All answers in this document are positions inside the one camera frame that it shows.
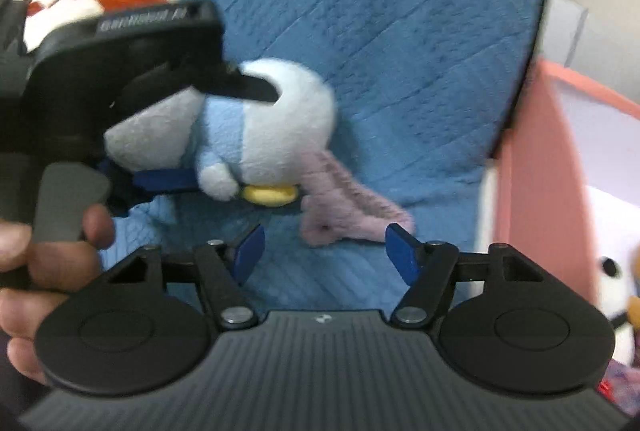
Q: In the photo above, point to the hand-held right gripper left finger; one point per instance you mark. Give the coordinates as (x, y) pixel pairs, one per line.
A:
(250, 251)

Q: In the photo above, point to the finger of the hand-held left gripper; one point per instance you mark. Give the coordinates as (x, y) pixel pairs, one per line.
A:
(165, 180)
(240, 86)

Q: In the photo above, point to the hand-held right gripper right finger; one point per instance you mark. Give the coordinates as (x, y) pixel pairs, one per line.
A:
(402, 253)

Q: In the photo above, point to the white and blue plush duck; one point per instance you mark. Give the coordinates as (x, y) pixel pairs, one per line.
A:
(295, 121)

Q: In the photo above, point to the purple plush toy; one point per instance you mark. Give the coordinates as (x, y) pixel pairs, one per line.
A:
(340, 211)

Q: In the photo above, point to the pink cardboard box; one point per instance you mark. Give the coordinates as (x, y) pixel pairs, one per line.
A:
(540, 191)

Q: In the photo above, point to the person's left hand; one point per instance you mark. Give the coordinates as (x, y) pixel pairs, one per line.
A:
(55, 271)

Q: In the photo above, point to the blue textured cushion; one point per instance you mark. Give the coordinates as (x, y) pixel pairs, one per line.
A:
(375, 36)

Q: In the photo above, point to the white plush toy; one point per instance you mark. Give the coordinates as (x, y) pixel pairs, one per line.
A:
(600, 231)

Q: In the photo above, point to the pink printed paper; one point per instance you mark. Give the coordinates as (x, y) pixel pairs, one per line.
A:
(622, 386)

